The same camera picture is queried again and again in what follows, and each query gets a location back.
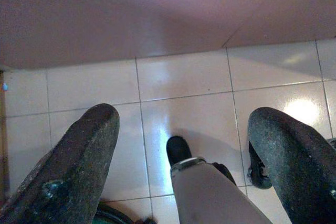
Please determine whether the black robot left foot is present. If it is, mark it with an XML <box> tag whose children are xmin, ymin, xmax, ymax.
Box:
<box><xmin>166</xmin><ymin>135</ymin><xmax>193</xmax><ymax>167</ymax></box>

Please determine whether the brown counter cabinet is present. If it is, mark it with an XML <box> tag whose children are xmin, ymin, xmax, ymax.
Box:
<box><xmin>0</xmin><ymin>0</ymin><xmax>336</xmax><ymax>70</ymax></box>

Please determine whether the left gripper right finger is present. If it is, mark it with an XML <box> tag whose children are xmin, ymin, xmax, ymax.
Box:
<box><xmin>247</xmin><ymin>106</ymin><xmax>336</xmax><ymax>224</ymax></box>

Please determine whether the black robot foot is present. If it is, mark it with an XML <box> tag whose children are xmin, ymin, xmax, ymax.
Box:
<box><xmin>247</xmin><ymin>141</ymin><xmax>273</xmax><ymax>190</ymax></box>
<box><xmin>166</xmin><ymin>135</ymin><xmax>193</xmax><ymax>167</ymax></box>

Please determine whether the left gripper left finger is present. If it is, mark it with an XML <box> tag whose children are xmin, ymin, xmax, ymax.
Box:
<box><xmin>0</xmin><ymin>103</ymin><xmax>120</xmax><ymax>224</ymax></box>

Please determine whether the grey robot left leg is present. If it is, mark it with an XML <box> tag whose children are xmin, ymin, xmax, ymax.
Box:
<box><xmin>170</xmin><ymin>157</ymin><xmax>272</xmax><ymax>224</ymax></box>

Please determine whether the black robot right foot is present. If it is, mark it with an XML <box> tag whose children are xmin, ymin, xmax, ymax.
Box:
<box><xmin>247</xmin><ymin>141</ymin><xmax>273</xmax><ymax>190</ymax></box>

